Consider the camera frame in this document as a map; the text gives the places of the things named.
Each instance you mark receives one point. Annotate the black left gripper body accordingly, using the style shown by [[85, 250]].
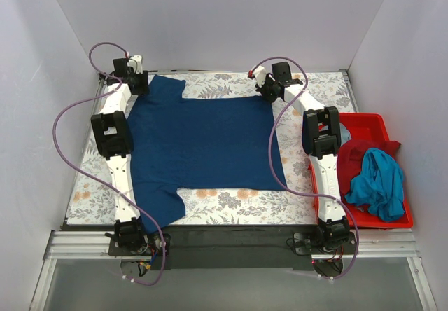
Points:
[[141, 85]]

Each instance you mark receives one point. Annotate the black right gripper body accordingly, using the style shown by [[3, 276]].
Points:
[[265, 92]]

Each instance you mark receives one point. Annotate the navy blue t shirt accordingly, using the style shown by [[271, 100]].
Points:
[[198, 144]]

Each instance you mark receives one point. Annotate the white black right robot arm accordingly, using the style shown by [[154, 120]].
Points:
[[321, 141]]

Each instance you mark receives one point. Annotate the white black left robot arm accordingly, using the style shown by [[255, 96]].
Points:
[[115, 143]]

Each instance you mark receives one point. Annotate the grey t shirt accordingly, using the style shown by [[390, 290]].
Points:
[[345, 134]]

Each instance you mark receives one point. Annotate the red t shirt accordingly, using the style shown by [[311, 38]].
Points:
[[350, 157]]

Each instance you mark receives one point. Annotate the teal blue t shirt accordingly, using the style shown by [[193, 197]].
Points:
[[379, 186]]

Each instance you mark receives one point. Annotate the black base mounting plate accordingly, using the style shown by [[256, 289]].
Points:
[[232, 247]]

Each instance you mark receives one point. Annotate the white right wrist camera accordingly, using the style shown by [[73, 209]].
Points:
[[258, 74]]

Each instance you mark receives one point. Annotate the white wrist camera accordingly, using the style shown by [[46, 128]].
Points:
[[135, 63], [258, 74]]

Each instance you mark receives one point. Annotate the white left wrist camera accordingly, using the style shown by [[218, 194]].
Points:
[[135, 63]]

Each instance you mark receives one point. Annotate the aluminium frame rail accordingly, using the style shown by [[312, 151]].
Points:
[[63, 245]]

